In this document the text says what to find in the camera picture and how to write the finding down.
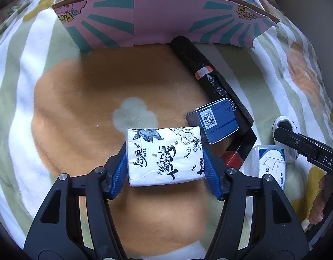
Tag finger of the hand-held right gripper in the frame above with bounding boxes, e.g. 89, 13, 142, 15
273, 126, 315, 160

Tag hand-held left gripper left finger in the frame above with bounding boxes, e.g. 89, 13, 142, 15
25, 141, 129, 260

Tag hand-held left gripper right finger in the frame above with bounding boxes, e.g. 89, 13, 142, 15
202, 148, 311, 260

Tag white printed tissue pack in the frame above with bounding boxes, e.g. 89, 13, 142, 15
126, 126, 206, 187

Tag person's right hand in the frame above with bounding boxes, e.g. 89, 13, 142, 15
308, 175, 333, 226

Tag white black plush toy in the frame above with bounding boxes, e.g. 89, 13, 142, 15
273, 115, 301, 163

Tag white dental floss case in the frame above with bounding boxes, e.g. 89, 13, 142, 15
245, 145, 286, 190

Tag black red flat box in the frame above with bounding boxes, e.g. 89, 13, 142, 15
222, 129, 257, 168

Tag small blue white box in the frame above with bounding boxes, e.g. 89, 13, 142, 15
186, 98, 240, 145

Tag striped printed fleece blanket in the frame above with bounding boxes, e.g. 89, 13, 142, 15
0, 0, 333, 260

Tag black trash bag roll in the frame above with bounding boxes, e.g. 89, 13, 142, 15
170, 36, 254, 130

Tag pink printed cardboard box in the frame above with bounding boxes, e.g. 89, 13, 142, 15
51, 0, 280, 51

